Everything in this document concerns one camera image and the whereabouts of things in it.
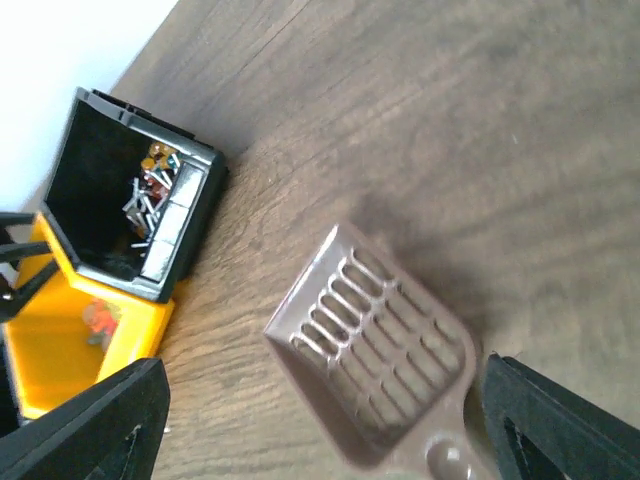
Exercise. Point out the black bin with lollipops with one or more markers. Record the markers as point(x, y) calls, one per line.
point(103, 143)

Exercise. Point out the brown slotted plastic scoop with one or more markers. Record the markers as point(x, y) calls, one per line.
point(383, 366)

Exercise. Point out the pile of star gummies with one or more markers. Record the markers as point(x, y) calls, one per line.
point(102, 319)

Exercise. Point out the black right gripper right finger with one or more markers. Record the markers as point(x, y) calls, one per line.
point(541, 430)

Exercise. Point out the pile of lollipops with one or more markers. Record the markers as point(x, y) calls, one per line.
point(150, 191)

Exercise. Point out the yellow bin with star candies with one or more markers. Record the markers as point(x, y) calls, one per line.
point(49, 355)

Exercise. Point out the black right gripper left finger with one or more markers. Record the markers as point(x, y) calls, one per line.
point(113, 430)

